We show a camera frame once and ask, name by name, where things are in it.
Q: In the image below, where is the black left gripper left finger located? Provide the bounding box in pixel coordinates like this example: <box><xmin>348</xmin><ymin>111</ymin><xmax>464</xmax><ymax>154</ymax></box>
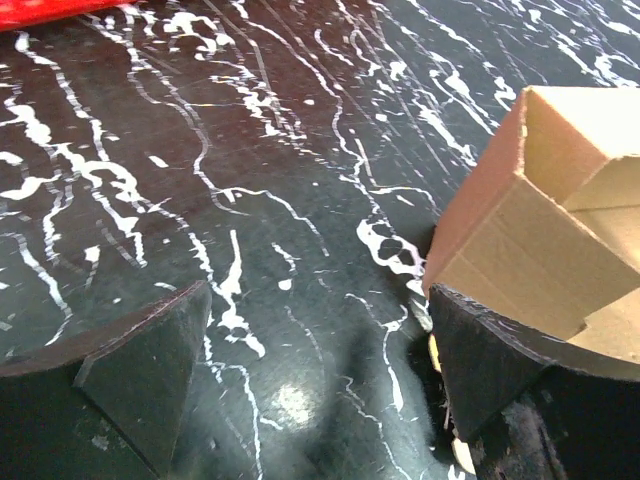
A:
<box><xmin>1</xmin><ymin>281</ymin><xmax>211</xmax><ymax>479</ymax></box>

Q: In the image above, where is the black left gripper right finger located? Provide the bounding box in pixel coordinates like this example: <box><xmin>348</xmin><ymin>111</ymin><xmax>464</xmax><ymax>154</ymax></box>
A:
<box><xmin>429</xmin><ymin>284</ymin><xmax>639</xmax><ymax>479</ymax></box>

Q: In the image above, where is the brown cardboard box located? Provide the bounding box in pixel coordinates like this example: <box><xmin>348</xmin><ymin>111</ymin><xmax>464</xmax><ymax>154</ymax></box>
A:
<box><xmin>422</xmin><ymin>84</ymin><xmax>640</xmax><ymax>475</ymax></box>

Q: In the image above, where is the red plastic shopping basket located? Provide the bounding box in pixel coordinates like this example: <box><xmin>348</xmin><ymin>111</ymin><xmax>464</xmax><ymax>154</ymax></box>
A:
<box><xmin>0</xmin><ymin>0</ymin><xmax>126</xmax><ymax>31</ymax></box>

